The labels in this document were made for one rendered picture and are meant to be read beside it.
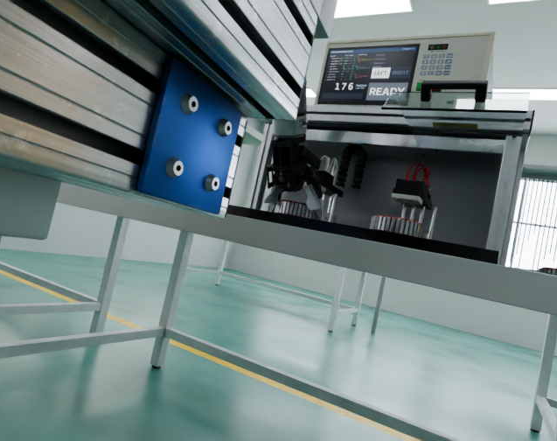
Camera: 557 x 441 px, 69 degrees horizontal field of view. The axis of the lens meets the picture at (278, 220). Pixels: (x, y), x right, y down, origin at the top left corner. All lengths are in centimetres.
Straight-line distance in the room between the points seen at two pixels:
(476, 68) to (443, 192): 31
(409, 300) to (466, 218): 627
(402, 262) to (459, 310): 668
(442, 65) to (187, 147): 94
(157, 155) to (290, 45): 13
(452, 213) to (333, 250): 55
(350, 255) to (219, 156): 39
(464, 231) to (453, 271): 53
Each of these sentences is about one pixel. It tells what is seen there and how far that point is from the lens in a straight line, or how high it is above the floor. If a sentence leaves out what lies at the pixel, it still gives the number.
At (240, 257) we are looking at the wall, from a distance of 868.
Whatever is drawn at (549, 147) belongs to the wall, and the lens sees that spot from 768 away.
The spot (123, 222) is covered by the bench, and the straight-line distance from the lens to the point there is 238.
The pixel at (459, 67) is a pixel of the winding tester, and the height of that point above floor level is 123.
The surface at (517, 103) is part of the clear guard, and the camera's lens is 81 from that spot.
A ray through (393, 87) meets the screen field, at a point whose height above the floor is 118.
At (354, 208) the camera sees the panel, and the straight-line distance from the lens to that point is 121.
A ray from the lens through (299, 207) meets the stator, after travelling 94.
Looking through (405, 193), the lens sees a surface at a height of 89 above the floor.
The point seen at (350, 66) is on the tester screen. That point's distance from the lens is 123.
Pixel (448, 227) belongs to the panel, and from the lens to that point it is 115.
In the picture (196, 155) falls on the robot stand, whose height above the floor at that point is 76.
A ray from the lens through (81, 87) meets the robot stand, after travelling 23.
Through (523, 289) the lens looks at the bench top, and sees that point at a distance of 63.
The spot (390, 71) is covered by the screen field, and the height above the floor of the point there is 122.
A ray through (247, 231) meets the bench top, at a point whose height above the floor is 72.
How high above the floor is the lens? 71
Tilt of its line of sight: 3 degrees up
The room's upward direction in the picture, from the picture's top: 12 degrees clockwise
